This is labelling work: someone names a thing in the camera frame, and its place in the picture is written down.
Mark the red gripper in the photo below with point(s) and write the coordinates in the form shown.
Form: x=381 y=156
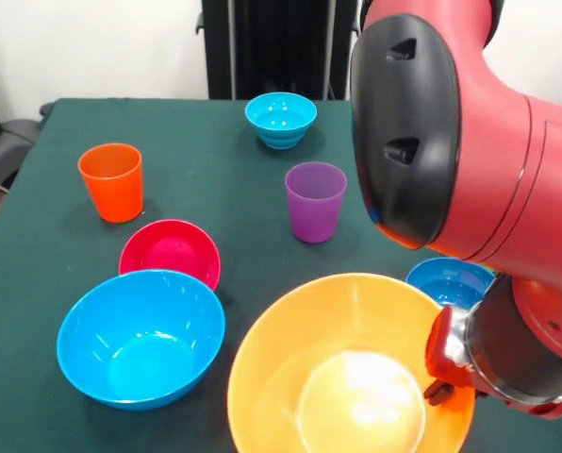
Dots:
x=443 y=354

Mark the yellow bowl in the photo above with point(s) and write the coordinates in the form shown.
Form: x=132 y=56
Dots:
x=333 y=368

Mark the purple cup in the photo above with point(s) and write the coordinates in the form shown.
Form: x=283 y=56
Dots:
x=315 y=207

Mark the large sky blue bowl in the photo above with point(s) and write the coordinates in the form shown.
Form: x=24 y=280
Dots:
x=139 y=340

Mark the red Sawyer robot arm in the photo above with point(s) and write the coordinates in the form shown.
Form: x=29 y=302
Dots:
x=498 y=165

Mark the dark blue bowl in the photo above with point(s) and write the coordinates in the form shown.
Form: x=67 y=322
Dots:
x=451 y=283

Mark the pink bowl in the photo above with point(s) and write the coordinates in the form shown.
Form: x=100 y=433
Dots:
x=168 y=250

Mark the small light blue bowl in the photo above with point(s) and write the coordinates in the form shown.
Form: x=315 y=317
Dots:
x=281 y=118

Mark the dark green table cloth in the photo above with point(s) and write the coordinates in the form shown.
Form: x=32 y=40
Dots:
x=191 y=165

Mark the orange cup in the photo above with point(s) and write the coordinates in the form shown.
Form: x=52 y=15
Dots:
x=113 y=189

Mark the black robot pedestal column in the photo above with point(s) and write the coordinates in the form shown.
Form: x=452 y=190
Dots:
x=271 y=47

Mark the black pedestal leg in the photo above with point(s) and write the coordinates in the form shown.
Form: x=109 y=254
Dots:
x=12 y=137

